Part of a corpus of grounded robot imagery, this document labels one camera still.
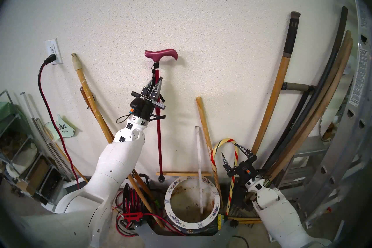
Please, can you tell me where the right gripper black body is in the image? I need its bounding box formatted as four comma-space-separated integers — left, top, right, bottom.
227, 154, 264, 183

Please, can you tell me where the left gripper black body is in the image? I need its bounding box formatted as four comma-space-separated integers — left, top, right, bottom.
129, 91, 167, 120

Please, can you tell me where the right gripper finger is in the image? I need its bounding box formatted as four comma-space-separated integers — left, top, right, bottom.
221, 153, 235, 175
234, 143, 253, 161

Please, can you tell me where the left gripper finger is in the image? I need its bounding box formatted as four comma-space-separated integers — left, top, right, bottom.
150, 77, 163, 100
142, 79, 154, 97

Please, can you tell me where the striped candy cane stick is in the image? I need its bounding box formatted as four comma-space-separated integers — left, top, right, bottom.
212, 138, 239, 216

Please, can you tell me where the pink metal walking cane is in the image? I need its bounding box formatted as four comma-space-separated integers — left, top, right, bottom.
144, 49, 178, 183

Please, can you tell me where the white floral ceramic pot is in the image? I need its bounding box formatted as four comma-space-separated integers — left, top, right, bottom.
164, 175, 221, 233

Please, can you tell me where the white flat stick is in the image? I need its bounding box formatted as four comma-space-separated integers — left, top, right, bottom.
195, 126, 204, 213

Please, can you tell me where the black rake head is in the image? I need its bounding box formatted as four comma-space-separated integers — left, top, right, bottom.
227, 178, 254, 217

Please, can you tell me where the wooden board with hole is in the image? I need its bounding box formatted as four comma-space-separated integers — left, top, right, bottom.
155, 172, 212, 177

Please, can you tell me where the light wooden stick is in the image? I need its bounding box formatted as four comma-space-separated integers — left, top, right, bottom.
196, 97, 223, 209

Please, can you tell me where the dark brown wooden stick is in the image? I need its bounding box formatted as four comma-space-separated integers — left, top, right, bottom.
80, 86, 154, 201

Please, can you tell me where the grey step ladder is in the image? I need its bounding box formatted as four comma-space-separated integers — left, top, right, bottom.
279, 136, 330, 193

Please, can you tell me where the green handwritten sign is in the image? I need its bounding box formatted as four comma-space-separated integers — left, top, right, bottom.
48, 114, 76, 138

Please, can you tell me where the brown bottle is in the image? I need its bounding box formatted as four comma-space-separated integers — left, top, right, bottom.
323, 122, 339, 142

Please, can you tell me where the thin wooden dowel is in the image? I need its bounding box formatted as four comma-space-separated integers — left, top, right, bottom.
44, 127, 89, 183

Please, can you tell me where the white plastic pipe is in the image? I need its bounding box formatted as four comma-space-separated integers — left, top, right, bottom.
20, 92, 40, 134

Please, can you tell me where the black printed box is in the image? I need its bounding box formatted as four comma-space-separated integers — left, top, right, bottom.
41, 168, 63, 206

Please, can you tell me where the brown cardboard box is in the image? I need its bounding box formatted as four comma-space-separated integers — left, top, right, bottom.
28, 157, 50, 195

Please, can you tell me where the aluminium extension ladder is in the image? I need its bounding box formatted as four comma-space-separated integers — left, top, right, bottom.
299, 0, 372, 230

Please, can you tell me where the curved wooden pole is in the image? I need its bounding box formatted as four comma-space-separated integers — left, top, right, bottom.
266, 30, 352, 178
267, 38, 354, 182

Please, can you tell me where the yellow handled tool black knob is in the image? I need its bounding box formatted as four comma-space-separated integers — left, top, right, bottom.
228, 216, 262, 228

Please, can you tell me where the black floor cable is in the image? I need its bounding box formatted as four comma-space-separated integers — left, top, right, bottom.
231, 235, 249, 248

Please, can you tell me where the wooden broom handle threaded tip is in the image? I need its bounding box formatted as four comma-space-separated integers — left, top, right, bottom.
71, 53, 166, 229

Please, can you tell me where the black tool olive crossbar handle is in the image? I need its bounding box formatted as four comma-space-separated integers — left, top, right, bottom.
263, 82, 316, 169

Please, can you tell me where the red black power cord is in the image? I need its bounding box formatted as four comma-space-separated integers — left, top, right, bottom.
38, 55, 80, 190

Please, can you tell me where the white wall outlet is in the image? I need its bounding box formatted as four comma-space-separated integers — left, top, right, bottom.
45, 39, 63, 65

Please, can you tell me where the grey metal rail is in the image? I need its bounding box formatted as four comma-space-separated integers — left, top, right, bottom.
31, 118, 76, 183

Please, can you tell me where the red extension cord reel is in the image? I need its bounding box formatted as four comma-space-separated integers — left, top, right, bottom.
115, 173, 186, 236

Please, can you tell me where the wooden handle black grip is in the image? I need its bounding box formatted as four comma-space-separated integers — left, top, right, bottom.
251, 11, 301, 155

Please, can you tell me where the metal wire shelf rack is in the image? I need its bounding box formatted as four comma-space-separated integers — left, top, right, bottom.
0, 91, 69, 213

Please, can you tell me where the white wall switch plate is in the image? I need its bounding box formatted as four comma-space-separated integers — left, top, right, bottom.
344, 56, 355, 75

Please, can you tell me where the bundle of long tool handles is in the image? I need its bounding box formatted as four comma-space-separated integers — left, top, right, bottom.
263, 6, 348, 172

